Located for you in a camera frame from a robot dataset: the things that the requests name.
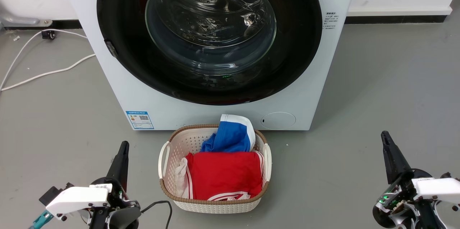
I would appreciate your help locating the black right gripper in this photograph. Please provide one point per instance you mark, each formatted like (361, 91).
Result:
(402, 195)

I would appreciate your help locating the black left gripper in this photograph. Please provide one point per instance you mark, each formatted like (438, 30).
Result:
(124, 218)

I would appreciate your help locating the black round washer door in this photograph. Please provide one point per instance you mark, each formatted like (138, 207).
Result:
(118, 17)

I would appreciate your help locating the white front-loading washing machine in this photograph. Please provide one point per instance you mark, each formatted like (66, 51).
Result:
(115, 92)

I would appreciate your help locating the steel perforated washing drum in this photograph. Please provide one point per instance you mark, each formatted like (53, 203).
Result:
(205, 9)

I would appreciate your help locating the blue energy label sticker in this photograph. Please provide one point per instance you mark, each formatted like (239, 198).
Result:
(140, 120)

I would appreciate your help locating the cream white garment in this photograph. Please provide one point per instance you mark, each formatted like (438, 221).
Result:
(181, 178)

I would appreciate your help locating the cream plastic laundry basket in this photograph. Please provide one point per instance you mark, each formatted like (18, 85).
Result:
(181, 142)

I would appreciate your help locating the red garment with white stripes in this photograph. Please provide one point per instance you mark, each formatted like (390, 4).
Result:
(224, 175)

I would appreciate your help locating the blue garment with white trim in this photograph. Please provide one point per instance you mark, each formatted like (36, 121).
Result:
(230, 137)

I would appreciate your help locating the round white filter cover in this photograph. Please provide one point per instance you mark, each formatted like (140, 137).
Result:
(278, 120)

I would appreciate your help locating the small black plug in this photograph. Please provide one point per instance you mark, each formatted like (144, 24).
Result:
(48, 35)

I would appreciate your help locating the small black text sticker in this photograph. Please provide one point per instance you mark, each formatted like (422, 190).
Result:
(330, 20)

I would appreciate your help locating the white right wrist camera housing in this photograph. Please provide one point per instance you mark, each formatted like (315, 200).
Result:
(438, 187)

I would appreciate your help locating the grey metal floor bracket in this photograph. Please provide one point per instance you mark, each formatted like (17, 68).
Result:
(21, 20)

